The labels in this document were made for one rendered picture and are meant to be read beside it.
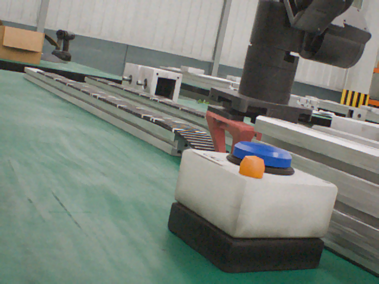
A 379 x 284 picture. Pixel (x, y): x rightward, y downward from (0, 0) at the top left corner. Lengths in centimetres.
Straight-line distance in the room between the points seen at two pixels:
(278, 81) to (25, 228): 32
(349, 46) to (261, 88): 11
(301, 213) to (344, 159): 9
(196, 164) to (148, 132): 42
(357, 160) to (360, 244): 6
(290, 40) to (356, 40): 8
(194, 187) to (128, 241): 6
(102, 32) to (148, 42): 109
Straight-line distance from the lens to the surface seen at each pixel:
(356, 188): 41
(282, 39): 56
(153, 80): 148
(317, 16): 53
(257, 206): 32
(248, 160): 32
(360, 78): 860
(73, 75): 249
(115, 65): 1191
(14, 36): 254
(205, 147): 66
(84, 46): 1170
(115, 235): 35
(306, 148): 45
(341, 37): 59
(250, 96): 56
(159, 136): 75
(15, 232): 33
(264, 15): 56
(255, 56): 56
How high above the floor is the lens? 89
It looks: 8 degrees down
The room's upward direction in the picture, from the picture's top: 12 degrees clockwise
